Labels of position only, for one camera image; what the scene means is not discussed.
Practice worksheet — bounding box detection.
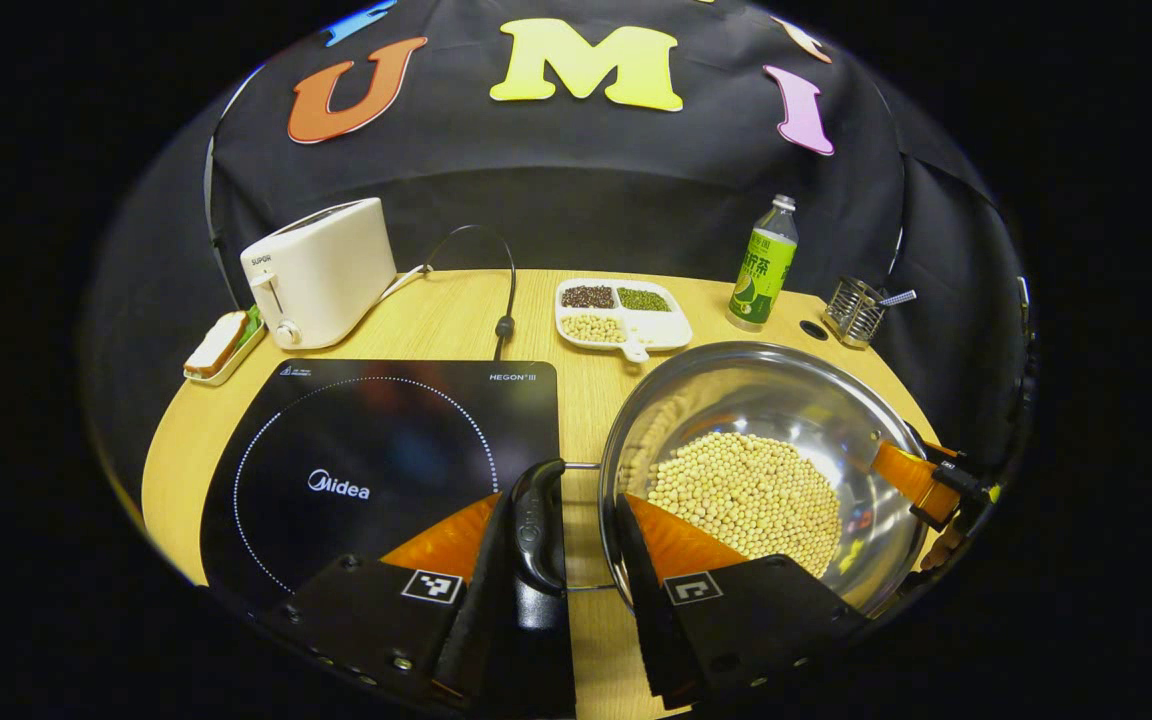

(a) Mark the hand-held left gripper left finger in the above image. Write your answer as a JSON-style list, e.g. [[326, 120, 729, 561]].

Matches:
[[279, 490, 517, 713]]

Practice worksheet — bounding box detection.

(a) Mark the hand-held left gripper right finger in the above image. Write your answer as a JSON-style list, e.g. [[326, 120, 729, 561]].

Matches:
[[614, 492, 874, 711]]

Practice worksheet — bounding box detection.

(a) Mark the stainless steel pot with beans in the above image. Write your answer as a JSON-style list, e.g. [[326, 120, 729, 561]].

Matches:
[[491, 341, 939, 719]]

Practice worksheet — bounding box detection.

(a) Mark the black induction cooktop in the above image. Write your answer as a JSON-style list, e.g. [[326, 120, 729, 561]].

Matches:
[[198, 357, 561, 613]]

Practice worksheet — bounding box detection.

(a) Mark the green label drink bottle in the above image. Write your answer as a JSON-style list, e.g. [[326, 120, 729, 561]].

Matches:
[[726, 194, 799, 333]]

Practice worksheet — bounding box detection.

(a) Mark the white divided dish of beans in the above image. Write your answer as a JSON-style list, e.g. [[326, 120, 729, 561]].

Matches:
[[554, 277, 694, 363]]

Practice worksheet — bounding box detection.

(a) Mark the sandwich on small plate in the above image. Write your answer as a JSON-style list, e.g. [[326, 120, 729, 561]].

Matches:
[[183, 305, 267, 387]]

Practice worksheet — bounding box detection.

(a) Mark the white toaster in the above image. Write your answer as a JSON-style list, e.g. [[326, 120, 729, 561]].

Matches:
[[239, 197, 399, 350]]

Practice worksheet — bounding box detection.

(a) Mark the black backdrop cloth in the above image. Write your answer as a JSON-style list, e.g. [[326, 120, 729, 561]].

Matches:
[[81, 0, 1037, 481]]

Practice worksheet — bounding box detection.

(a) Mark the metal wire utensil holder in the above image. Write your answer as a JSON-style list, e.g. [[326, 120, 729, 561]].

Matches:
[[823, 277, 887, 349]]

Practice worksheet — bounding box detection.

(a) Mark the black power cable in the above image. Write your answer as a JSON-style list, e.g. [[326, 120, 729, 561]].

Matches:
[[424, 224, 519, 361]]

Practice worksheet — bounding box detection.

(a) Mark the white power cable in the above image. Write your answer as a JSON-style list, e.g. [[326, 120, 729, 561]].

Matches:
[[379, 263, 434, 301]]

